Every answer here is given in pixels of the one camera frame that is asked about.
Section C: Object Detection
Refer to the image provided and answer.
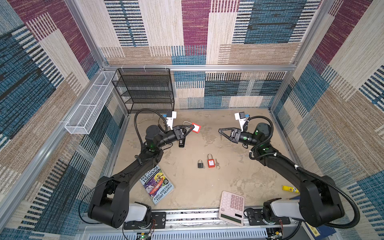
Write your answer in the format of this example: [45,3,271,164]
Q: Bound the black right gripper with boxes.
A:
[218,126,260,147]

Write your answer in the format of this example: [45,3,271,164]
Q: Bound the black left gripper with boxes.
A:
[156,126,193,151]

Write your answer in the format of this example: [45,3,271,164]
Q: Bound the red padlock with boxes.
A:
[207,154,216,168]
[183,121,202,134]

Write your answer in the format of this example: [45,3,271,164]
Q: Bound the small black padlock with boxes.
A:
[197,160,205,169]

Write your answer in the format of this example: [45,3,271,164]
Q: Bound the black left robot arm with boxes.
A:
[88,125,195,228]

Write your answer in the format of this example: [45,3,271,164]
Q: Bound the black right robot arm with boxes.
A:
[218,121,350,229]

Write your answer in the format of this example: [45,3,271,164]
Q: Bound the black stapler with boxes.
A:
[179,139,186,148]

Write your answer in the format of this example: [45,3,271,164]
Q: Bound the purple treehouse book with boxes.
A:
[140,166,175,205]

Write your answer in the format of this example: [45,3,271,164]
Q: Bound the pink calculator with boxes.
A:
[218,191,245,226]

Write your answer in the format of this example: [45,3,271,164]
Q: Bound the small yellow object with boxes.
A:
[282,186,300,194]

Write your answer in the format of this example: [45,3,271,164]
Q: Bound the blue box with yellow label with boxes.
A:
[303,222,336,240]

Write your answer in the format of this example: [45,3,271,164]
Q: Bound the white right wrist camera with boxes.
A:
[235,112,250,132]

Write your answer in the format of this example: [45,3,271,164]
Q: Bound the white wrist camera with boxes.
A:
[163,111,177,130]
[235,112,250,132]

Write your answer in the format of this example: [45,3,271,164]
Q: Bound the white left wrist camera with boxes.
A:
[163,111,177,130]

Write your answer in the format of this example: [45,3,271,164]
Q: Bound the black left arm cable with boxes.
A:
[77,107,169,225]

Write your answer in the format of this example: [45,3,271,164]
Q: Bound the black wire shelf rack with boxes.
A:
[112,68,175,114]

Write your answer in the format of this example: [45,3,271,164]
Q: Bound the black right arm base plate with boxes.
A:
[243,208,291,226]

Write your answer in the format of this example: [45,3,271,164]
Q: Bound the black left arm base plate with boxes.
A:
[144,212,167,230]

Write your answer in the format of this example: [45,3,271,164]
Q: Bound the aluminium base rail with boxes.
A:
[75,208,301,240]

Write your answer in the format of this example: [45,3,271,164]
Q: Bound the white wire mesh basket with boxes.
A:
[65,72,115,135]

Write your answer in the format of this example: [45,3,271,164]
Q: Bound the black right arm corrugated hose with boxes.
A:
[243,115,361,229]

